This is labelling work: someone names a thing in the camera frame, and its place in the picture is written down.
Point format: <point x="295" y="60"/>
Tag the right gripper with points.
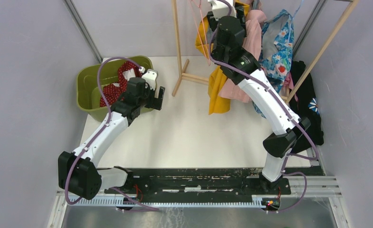
<point x="241" y="14"/>

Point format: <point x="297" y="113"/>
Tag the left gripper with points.
<point x="156" y="103"/>

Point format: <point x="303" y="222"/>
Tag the pink wire hanger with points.
<point x="201" y="41"/>

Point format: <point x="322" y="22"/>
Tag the red polka dot skirt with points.
<point x="113" y="90"/>

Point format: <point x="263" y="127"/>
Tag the yellow skirt grey lining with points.
<point x="217" y="104"/>

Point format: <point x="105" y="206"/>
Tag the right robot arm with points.
<point x="240" y="66"/>

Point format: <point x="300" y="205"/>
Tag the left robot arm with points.
<point x="78" y="172"/>

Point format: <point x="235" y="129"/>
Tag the pink garment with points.
<point x="253" y="44"/>

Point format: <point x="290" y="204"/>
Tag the wooden clothes rack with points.
<point x="182" y="75"/>

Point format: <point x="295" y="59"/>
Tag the blue floral garment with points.
<point x="274" y="43"/>

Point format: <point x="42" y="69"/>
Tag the green plastic basket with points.
<point x="90" y="97"/>

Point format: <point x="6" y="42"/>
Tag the black garment with flower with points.
<point x="306" y="106"/>

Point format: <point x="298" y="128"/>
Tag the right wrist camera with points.
<point x="221" y="8"/>

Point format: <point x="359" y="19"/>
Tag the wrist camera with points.
<point x="148" y="78"/>
<point x="221" y="8"/>

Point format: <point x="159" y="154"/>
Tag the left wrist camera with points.
<point x="148" y="78"/>

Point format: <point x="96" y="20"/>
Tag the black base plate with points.
<point x="201" y="185"/>

